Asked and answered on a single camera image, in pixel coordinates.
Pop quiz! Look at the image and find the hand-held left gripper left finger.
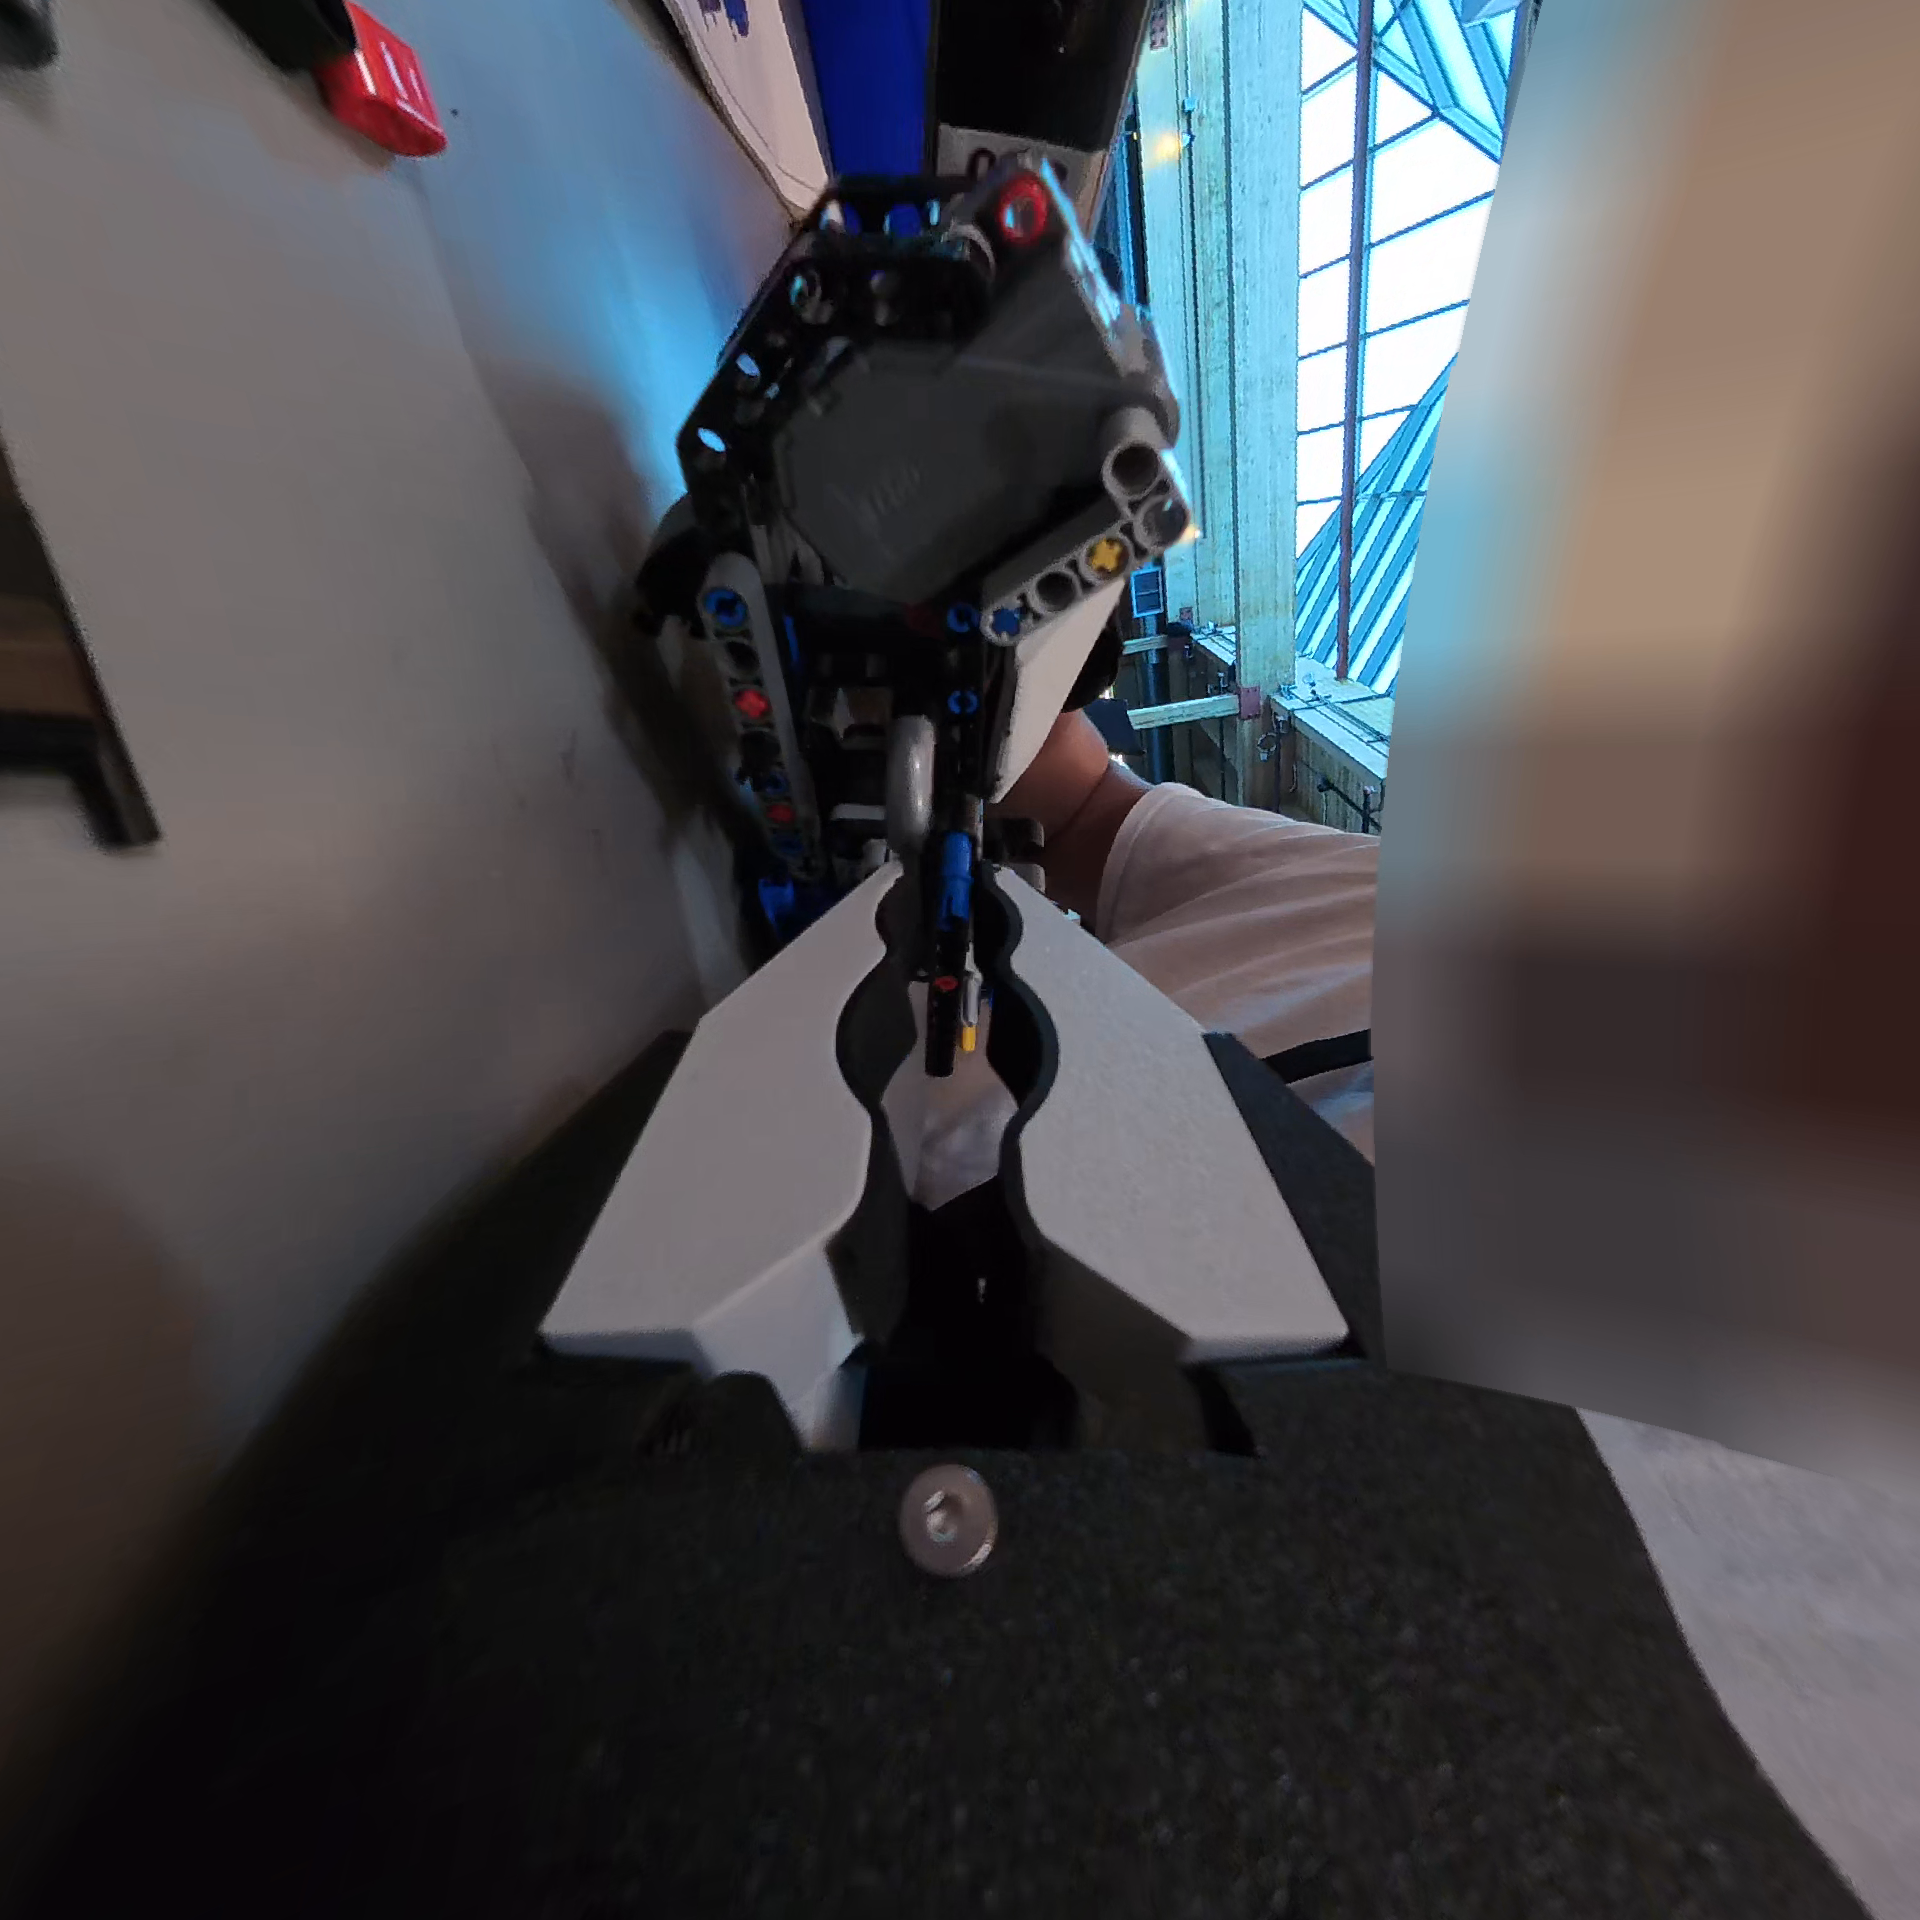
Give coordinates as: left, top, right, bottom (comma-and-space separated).
536, 861, 919, 1450

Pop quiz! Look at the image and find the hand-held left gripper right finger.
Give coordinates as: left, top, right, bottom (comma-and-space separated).
975, 870, 1353, 1427

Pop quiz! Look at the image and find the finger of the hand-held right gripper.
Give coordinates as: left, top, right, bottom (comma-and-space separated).
982, 578, 1131, 801

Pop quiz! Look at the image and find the lego truck chassis model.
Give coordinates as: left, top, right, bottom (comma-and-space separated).
630, 149, 1202, 1081

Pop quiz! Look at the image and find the black lego beam red bush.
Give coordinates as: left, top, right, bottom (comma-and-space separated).
208, 0, 450, 161

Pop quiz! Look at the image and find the person's right hand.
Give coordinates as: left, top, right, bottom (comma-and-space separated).
1033, 712, 1152, 940

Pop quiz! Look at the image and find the blue plastic bin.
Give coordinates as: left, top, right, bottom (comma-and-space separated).
800, 0, 940, 170

